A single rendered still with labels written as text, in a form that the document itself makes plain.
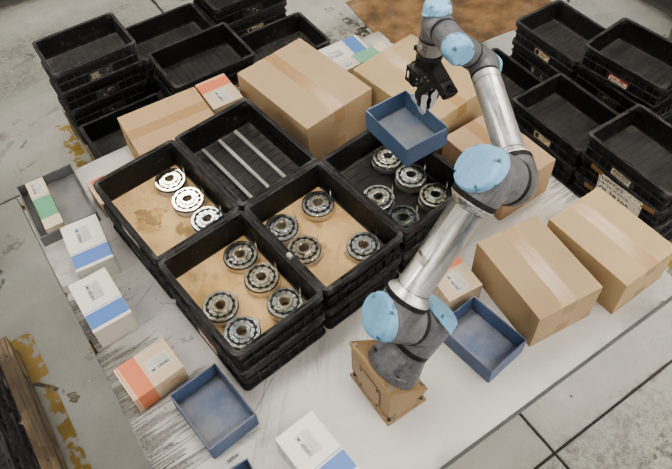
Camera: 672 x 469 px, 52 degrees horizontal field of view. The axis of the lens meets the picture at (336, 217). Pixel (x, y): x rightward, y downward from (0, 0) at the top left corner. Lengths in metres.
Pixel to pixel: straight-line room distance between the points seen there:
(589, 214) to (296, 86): 1.08
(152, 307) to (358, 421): 0.74
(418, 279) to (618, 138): 1.60
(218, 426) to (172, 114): 1.12
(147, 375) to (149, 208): 0.56
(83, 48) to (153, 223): 1.53
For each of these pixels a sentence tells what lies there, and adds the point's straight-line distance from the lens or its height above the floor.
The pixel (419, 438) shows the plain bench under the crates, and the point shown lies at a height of 0.70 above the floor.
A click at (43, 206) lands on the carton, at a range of 2.52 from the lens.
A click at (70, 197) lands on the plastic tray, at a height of 0.70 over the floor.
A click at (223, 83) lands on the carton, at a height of 0.85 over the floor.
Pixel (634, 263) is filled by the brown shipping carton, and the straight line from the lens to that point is 2.16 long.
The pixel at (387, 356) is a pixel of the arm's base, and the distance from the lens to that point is 1.79.
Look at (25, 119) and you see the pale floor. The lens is 4.11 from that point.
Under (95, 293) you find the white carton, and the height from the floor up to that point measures 0.79.
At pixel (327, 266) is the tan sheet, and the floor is 0.83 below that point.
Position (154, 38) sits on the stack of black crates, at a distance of 3.73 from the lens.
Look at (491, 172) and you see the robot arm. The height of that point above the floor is 1.41.
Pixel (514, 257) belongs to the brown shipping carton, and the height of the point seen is 0.86.
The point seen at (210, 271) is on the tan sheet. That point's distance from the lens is 2.08.
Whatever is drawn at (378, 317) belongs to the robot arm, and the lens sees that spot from 1.64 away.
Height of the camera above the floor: 2.52
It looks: 52 degrees down
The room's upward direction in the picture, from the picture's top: 3 degrees counter-clockwise
